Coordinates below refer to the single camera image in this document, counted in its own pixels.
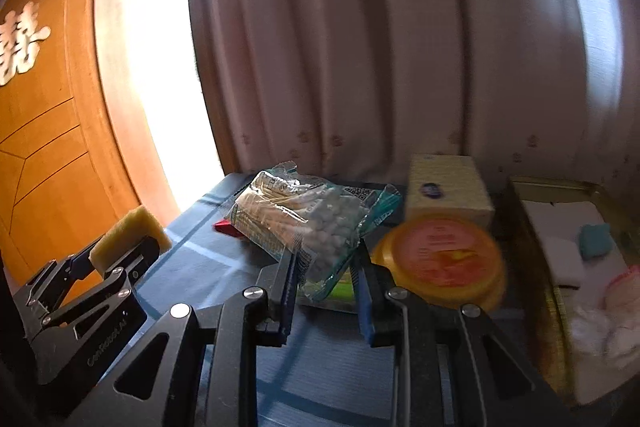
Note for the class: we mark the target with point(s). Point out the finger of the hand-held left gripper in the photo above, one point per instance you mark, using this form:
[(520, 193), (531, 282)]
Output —
[(80, 263), (140, 253)]

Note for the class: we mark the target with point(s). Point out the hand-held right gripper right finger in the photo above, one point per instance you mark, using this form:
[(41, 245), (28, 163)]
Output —
[(362, 302)]

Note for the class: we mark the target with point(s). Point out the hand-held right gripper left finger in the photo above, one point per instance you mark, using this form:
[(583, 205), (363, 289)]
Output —
[(287, 287)]

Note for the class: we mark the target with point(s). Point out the yellow sponge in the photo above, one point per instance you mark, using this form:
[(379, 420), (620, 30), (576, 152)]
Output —
[(127, 232)]

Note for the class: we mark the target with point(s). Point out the bag of cotton swabs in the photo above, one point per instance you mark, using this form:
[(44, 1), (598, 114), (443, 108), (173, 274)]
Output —
[(300, 217)]

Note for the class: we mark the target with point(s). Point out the red embroidered pouch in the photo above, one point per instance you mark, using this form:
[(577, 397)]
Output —
[(227, 228)]

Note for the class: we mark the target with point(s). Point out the gold tin box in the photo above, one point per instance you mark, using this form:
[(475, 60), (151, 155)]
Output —
[(547, 337)]

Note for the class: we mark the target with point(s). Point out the clear plastic bag of cotton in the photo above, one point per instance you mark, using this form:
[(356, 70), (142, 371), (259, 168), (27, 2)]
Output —
[(595, 327)]

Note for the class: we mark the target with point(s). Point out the teal sponge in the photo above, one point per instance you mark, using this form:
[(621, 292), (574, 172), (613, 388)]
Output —
[(597, 241)]

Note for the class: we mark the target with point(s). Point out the pink checked white cloth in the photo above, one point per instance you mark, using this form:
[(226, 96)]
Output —
[(622, 287)]

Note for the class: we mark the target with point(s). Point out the green tissue pack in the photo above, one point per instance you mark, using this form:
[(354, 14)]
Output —
[(340, 292)]

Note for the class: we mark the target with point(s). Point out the blue plaid blanket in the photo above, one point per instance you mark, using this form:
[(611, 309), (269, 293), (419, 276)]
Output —
[(200, 257)]

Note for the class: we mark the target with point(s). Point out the yellow round container pink lid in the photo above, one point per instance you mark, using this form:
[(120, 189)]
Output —
[(440, 252)]

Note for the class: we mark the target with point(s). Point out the wooden door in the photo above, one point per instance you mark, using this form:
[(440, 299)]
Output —
[(50, 157)]

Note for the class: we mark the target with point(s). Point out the pale yellow tissue pack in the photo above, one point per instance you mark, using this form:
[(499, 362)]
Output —
[(445, 187)]

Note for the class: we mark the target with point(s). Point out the white cloth pads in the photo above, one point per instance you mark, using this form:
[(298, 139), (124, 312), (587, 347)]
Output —
[(560, 212)]

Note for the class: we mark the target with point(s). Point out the white paper-cut door decoration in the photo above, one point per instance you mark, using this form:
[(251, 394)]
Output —
[(25, 42)]

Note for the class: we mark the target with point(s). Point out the pale floral curtain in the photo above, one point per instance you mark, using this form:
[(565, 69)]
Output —
[(375, 32)]

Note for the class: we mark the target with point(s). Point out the wooden door frame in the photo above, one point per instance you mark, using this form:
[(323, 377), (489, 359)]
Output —
[(115, 107)]

